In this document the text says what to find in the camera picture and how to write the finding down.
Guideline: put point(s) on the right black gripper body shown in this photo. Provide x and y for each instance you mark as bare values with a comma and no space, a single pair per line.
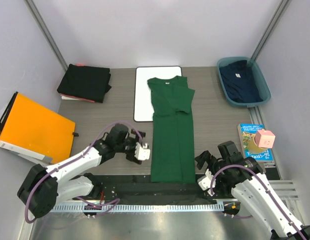
224,171

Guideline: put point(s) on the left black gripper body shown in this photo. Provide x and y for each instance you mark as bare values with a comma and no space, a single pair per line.
130,144

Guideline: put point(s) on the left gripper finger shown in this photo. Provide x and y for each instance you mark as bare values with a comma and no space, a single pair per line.
139,135
132,158

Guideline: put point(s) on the green t shirt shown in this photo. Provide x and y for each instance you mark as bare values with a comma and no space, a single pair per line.
173,131

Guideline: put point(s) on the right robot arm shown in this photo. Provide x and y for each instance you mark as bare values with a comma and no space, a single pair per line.
244,179

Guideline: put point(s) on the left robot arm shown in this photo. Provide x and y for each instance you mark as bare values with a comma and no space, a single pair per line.
46,186

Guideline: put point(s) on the white folding board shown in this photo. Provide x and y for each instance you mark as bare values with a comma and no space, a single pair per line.
143,109

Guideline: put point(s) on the blue children's book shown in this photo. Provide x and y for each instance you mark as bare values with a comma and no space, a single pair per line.
247,133

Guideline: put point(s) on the pink cube toy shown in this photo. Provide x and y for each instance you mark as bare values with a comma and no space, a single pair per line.
264,139

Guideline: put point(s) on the black folded t shirt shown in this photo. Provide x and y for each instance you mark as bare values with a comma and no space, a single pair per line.
88,83

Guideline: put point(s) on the teal plastic basket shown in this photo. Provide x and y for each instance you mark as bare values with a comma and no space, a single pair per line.
259,80

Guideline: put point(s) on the white folded t shirt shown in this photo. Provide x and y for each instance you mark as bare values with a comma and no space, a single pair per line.
72,98

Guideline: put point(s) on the navy blue t shirt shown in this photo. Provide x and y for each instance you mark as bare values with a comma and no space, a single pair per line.
239,82

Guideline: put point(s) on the orange binder folder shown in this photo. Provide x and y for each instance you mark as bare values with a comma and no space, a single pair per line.
34,132

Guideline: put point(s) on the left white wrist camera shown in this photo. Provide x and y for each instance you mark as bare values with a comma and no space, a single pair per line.
142,151

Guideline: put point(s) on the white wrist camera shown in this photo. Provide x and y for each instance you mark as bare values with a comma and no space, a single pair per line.
204,182
142,151

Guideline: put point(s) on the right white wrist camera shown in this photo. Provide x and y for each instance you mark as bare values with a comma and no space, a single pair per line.
204,182

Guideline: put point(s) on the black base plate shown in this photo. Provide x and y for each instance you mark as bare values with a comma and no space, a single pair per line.
139,190

